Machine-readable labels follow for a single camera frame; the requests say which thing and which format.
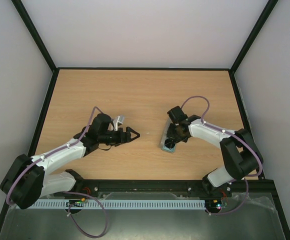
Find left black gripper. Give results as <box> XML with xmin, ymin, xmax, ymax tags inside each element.
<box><xmin>99</xmin><ymin>126</ymin><xmax>141</xmax><ymax>147</ymax></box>

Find grey glasses case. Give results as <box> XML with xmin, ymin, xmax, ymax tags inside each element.
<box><xmin>159</xmin><ymin>119</ymin><xmax>176</xmax><ymax>153</ymax></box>

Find dark round sunglasses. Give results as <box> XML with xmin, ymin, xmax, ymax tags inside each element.
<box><xmin>163</xmin><ymin>138</ymin><xmax>176</xmax><ymax>152</ymax></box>

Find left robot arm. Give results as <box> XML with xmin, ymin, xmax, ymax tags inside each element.
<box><xmin>0</xmin><ymin>113</ymin><xmax>140</xmax><ymax>210</ymax></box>

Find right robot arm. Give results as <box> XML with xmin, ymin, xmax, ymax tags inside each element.
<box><xmin>161</xmin><ymin>106</ymin><xmax>264</xmax><ymax>196</ymax></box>

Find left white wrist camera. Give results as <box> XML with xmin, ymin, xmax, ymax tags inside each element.
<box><xmin>112</xmin><ymin>115</ymin><xmax>125</xmax><ymax>131</ymax></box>

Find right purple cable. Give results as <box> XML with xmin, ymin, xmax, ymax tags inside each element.
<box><xmin>181</xmin><ymin>96</ymin><xmax>265</xmax><ymax>216</ymax></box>

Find purple cable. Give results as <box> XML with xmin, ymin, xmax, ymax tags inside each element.
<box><xmin>6</xmin><ymin>106</ymin><xmax>109</xmax><ymax>238</ymax></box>
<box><xmin>181</xmin><ymin>96</ymin><xmax>265</xmax><ymax>216</ymax></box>

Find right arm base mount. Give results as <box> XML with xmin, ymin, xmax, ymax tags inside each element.
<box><xmin>187</xmin><ymin>180</ymin><xmax>232</xmax><ymax>200</ymax></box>

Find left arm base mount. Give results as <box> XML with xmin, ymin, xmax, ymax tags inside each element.
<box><xmin>53</xmin><ymin>179</ymin><xmax>100</xmax><ymax>198</ymax></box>

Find black aluminium frame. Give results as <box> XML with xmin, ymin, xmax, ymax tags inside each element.
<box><xmin>0</xmin><ymin>0</ymin><xmax>290</xmax><ymax>240</ymax></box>

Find light blue slotted cable duct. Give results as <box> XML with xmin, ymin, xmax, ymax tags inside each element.
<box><xmin>30</xmin><ymin>199</ymin><xmax>206</xmax><ymax>210</ymax></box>

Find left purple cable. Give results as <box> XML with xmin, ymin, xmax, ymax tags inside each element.
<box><xmin>6</xmin><ymin>106</ymin><xmax>109</xmax><ymax>238</ymax></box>

